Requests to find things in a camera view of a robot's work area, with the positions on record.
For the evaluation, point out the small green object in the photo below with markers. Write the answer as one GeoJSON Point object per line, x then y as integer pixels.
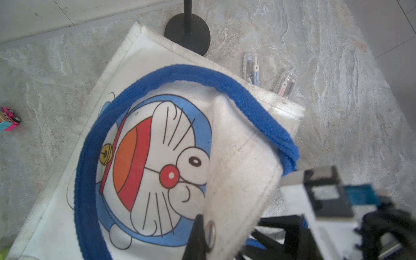
{"type": "Point", "coordinates": [3, 253]}

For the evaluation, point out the white canvas Doraemon bag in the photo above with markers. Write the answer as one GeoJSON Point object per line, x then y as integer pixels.
{"type": "Point", "coordinates": [173, 137]}

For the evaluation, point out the small pink toy car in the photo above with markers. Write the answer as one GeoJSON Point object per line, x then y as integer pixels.
{"type": "Point", "coordinates": [9, 121]}

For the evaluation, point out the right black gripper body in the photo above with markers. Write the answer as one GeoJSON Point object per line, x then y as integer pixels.
{"type": "Point", "coordinates": [386, 219]}

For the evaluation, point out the black stand with pink ball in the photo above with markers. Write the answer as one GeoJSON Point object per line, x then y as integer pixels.
{"type": "Point", "coordinates": [189, 30]}

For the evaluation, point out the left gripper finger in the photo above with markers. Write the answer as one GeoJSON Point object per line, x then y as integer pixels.
{"type": "Point", "coordinates": [196, 247]}

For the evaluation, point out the pink compass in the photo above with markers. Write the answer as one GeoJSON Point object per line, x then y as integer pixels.
{"type": "Point", "coordinates": [286, 84]}

